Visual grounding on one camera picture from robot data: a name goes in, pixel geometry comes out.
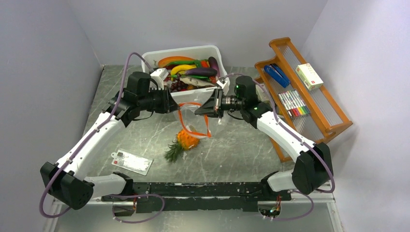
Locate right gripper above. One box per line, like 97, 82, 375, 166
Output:
194, 87, 244, 119

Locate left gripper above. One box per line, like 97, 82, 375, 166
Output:
138, 85, 179, 114

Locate clear zip top bag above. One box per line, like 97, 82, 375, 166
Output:
175, 102, 227, 139

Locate toy dark grapes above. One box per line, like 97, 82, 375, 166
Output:
170, 79, 189, 93

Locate toy grey fish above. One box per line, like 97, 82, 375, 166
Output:
179, 76, 216, 87

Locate toy pineapple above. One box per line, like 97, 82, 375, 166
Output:
164, 130, 200, 163

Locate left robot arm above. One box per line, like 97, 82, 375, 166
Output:
40, 69, 179, 210

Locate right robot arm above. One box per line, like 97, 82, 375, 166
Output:
194, 75, 336, 200

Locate toy yellow banana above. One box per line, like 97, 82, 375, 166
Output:
170, 65, 196, 78

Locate toy purple eggplant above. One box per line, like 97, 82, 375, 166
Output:
183, 67, 217, 77

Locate toy orange papaya slice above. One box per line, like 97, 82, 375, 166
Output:
158, 56, 195, 68

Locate toy green chili pepper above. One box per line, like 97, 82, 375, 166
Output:
165, 59, 209, 67

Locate white plastic bin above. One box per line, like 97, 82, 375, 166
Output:
142, 45, 227, 103

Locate small white box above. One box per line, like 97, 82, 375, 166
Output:
255, 84, 270, 104

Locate flat clear packet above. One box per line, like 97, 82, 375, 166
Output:
111, 149, 154, 176

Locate blue stapler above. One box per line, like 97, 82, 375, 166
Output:
264, 63, 291, 88

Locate coloured marker set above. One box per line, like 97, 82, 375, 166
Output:
278, 89, 310, 118

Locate wooden shelf rack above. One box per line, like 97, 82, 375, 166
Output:
255, 37, 353, 143

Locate white red box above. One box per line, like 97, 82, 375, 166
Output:
295, 63, 323, 90

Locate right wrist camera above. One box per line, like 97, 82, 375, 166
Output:
217, 77, 230, 95

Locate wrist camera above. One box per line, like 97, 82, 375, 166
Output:
217, 77, 230, 95
150, 68, 169, 85

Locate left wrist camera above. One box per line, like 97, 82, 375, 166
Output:
150, 68, 169, 85

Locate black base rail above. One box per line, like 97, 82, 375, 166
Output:
101, 178, 291, 213

